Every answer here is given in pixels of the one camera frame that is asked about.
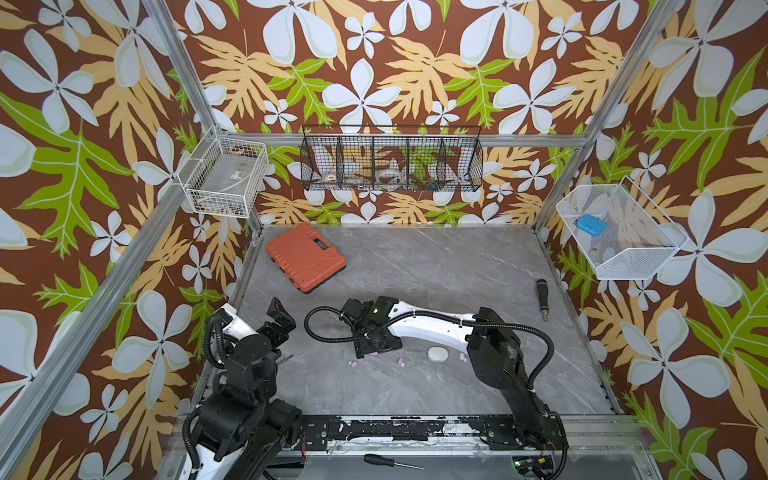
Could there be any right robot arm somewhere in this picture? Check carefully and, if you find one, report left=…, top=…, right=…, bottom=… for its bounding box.
left=303, top=296, right=569, bottom=452

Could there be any black handled screwdriver on table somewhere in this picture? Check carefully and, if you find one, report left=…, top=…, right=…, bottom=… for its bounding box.
left=535, top=279, right=550, bottom=322

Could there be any aluminium frame post left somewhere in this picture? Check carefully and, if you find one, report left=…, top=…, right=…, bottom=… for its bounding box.
left=142, top=1, right=263, bottom=234

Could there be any white wire basket left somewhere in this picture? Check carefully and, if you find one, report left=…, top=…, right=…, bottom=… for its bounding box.
left=178, top=136, right=270, bottom=218

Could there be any black wire basket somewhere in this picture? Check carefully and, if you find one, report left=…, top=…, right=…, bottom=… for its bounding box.
left=300, top=125, right=484, bottom=192

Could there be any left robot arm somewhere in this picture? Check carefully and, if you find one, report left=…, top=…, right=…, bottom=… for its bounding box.
left=180, top=297, right=302, bottom=479

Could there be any aluminium frame post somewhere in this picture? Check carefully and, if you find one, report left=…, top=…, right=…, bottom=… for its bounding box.
left=533, top=0, right=680, bottom=233
left=142, top=1, right=263, bottom=234

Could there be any white earbud charging case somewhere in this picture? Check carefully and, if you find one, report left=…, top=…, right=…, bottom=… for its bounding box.
left=427, top=346, right=449, bottom=363

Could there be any red plastic tool case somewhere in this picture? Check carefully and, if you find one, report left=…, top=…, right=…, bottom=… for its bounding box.
left=266, top=224, right=347, bottom=293

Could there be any white mesh basket right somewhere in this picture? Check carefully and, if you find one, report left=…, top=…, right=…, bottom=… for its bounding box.
left=556, top=177, right=689, bottom=281

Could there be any aluminium frame post right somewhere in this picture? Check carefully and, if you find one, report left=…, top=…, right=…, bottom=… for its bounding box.
left=533, top=0, right=680, bottom=233

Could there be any black screwdriver on front rail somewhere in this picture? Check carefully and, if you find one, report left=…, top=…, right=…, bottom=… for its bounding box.
left=363, top=454, right=424, bottom=471

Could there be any blue small box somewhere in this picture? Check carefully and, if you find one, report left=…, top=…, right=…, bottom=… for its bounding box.
left=576, top=215, right=608, bottom=237

